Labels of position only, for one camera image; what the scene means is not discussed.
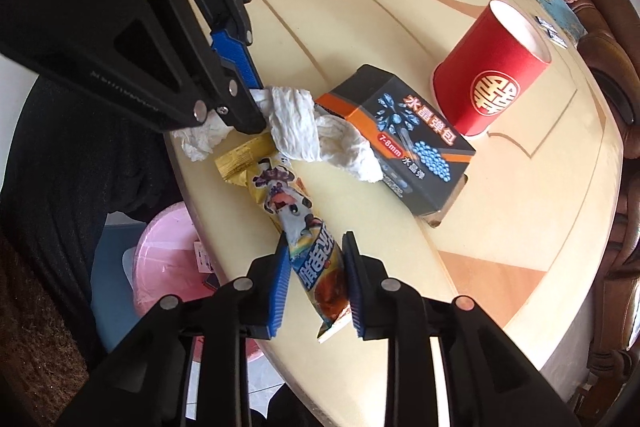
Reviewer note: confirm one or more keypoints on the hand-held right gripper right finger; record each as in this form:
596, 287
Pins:
352, 287

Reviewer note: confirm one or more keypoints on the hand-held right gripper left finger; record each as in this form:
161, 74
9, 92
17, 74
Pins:
280, 287

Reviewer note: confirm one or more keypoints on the white tissue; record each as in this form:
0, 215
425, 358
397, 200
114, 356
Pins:
295, 122

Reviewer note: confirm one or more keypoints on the yellow snack wrapper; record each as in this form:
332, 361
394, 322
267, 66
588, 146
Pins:
285, 202

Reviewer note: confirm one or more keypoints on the pink bin with plastic liner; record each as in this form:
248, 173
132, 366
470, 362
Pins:
160, 252

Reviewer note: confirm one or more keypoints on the black and orange box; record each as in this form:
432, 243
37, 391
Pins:
425, 157

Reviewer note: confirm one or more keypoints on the person's black clothing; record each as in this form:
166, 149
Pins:
60, 167

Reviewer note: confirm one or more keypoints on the beige wooden coffee table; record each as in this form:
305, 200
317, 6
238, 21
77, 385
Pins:
500, 217

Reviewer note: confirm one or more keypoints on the red paper cup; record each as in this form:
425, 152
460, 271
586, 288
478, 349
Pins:
490, 72

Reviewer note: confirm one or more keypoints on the brown leather sofa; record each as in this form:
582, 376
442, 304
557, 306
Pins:
617, 117

